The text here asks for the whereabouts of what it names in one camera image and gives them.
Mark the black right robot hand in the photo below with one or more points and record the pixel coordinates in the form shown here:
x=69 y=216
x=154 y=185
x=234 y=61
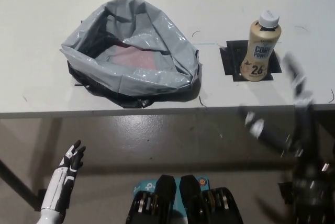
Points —
x=306 y=140

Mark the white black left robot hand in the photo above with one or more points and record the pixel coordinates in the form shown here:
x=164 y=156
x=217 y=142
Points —
x=58 y=182

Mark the beige protein shake bottle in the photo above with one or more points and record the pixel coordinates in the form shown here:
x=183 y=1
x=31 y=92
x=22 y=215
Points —
x=257 y=51

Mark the grey plastic bag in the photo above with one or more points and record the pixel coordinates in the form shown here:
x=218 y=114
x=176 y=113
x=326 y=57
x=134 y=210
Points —
x=136 y=78

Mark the red item inside bag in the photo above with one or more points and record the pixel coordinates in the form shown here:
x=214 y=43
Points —
x=133 y=56

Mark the black table leg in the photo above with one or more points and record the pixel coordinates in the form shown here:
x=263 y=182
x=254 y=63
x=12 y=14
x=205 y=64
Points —
x=18 y=182

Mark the teal printed box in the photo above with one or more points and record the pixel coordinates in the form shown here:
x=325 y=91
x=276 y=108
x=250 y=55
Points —
x=144 y=184

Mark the black tape square marker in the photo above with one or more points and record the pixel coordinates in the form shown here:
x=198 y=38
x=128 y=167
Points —
x=231 y=59

